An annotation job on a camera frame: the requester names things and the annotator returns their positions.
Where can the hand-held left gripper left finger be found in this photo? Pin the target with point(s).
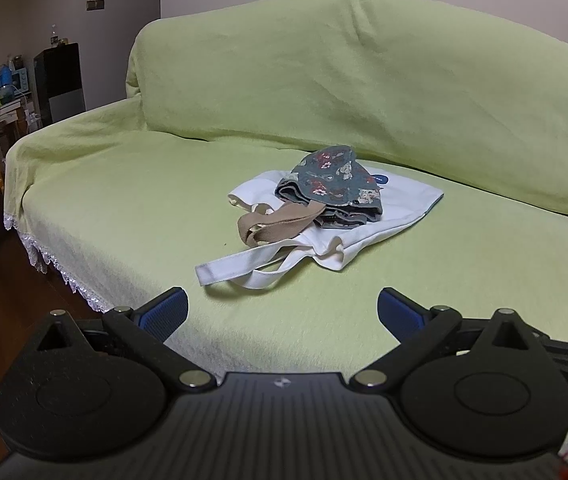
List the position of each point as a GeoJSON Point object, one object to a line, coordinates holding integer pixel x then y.
{"type": "Point", "coordinates": [164, 310]}

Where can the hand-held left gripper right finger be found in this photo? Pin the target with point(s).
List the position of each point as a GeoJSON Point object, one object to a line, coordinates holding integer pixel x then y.
{"type": "Point", "coordinates": [401, 310]}

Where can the blue floral shopping bag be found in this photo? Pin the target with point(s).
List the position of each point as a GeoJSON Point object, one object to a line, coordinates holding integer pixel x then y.
{"type": "Point", "coordinates": [334, 175]}

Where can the white tote bag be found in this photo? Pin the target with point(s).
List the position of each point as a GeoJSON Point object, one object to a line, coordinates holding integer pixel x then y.
{"type": "Point", "coordinates": [388, 210]}

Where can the light green sofa cover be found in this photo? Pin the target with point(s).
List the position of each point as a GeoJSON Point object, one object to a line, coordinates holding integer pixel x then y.
{"type": "Point", "coordinates": [164, 185]}

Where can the white side table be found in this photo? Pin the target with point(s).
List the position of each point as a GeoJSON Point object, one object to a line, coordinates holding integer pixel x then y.
{"type": "Point", "coordinates": [9, 110]}

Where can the black small refrigerator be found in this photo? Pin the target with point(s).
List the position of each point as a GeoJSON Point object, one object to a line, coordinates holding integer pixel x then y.
{"type": "Point", "coordinates": [59, 70]}

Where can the blue water jug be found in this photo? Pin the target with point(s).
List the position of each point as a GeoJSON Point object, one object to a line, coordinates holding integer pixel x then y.
{"type": "Point", "coordinates": [3, 80]}

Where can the wall switch plate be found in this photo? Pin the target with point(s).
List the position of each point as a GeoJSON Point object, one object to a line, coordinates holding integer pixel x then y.
{"type": "Point", "coordinates": [95, 5]}

